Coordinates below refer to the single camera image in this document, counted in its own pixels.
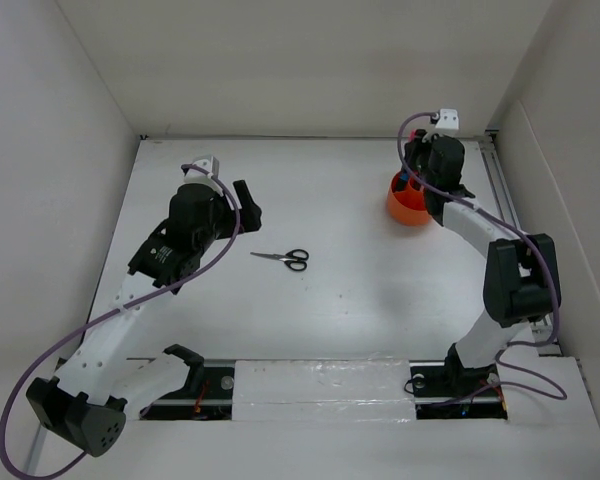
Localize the black handled scissors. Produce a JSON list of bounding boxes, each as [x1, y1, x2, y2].
[[251, 249, 310, 272]]

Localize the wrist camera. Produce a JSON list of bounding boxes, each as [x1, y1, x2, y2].
[[184, 154, 220, 183], [431, 108, 460, 136]]

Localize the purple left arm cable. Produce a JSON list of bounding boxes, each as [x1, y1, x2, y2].
[[0, 163, 244, 479]]

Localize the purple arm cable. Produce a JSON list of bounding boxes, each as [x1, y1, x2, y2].
[[0, 163, 244, 479], [397, 112, 569, 406]]

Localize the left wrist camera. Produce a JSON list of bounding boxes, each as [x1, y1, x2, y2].
[[184, 154, 220, 183]]

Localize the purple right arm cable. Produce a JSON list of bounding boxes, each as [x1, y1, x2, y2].
[[397, 112, 569, 406]]

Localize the orange round compartment container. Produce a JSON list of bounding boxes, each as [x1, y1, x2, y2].
[[386, 172, 431, 227]]

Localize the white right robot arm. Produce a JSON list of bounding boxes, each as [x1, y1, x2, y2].
[[403, 129, 561, 395]]

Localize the aluminium rail right side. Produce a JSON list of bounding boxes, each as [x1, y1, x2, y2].
[[479, 130, 563, 357]]

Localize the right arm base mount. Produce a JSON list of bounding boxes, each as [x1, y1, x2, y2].
[[403, 345, 508, 420]]

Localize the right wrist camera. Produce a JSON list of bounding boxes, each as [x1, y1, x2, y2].
[[431, 108, 460, 136]]

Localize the front metal rail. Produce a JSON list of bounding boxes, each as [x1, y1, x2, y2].
[[124, 355, 481, 416]]

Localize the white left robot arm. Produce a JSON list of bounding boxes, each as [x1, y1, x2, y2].
[[26, 174, 262, 457]]

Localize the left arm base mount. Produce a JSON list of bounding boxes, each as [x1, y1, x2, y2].
[[139, 346, 236, 421]]

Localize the blue capped black highlighter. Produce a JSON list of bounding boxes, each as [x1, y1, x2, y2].
[[394, 172, 410, 192]]

